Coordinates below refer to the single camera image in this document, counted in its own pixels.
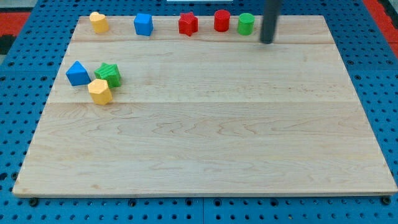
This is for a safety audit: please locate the red star block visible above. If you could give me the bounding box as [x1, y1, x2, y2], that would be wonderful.
[178, 12, 198, 36]

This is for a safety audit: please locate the green star block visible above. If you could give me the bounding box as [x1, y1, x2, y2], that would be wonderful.
[94, 63, 121, 88]

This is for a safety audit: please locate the wooden board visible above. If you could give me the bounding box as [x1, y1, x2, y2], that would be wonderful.
[13, 16, 397, 198]

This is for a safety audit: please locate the red cylinder block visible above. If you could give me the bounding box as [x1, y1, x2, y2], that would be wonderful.
[213, 9, 231, 32]

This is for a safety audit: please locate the green cylinder block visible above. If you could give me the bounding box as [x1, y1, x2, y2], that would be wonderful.
[237, 12, 255, 35]

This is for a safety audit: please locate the blue cube block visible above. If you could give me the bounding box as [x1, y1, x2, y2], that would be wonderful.
[134, 13, 154, 36]

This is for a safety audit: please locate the yellow hexagon block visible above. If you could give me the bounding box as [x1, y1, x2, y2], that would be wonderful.
[88, 79, 113, 105]

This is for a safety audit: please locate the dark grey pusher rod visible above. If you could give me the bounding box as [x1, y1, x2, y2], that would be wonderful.
[260, 0, 282, 44]

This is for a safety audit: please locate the blue triangle block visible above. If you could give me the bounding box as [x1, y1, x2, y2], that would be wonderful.
[66, 61, 91, 86]

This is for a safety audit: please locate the yellow heart block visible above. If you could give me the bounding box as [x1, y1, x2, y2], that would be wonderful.
[89, 12, 109, 34]

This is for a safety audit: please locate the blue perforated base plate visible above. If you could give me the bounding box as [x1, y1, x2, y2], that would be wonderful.
[1, 1, 397, 223]

